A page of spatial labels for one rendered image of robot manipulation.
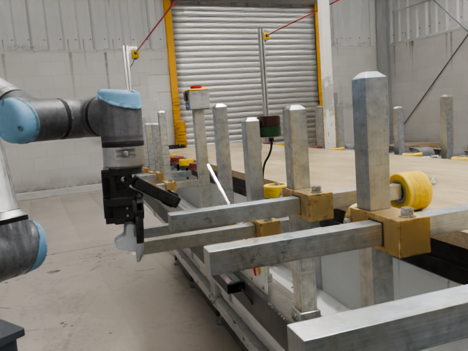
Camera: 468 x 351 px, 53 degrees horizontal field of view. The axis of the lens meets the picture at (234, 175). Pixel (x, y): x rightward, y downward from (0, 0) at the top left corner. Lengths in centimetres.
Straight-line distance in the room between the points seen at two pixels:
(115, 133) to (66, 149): 763
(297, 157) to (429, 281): 34
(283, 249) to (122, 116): 53
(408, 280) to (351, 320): 67
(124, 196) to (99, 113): 18
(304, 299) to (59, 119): 62
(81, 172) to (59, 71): 175
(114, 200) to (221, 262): 49
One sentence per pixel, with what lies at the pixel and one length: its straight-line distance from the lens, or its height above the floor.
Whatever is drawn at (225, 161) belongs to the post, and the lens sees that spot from 139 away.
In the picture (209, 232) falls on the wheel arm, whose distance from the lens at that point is 110.
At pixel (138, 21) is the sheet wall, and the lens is 904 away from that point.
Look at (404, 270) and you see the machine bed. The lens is 104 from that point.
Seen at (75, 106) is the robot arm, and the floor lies 117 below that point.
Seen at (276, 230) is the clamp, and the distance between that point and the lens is 111.
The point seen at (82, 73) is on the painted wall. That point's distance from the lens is 872.
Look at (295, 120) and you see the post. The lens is 91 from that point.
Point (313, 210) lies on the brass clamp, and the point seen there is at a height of 94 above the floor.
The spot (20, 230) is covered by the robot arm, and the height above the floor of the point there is 85.
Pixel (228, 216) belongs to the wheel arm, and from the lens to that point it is 84.
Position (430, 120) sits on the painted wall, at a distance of 1053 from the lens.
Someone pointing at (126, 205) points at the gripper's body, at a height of 95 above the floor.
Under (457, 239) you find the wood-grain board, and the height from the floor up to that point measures 89.
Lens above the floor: 112
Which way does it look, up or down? 7 degrees down
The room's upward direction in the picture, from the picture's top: 4 degrees counter-clockwise
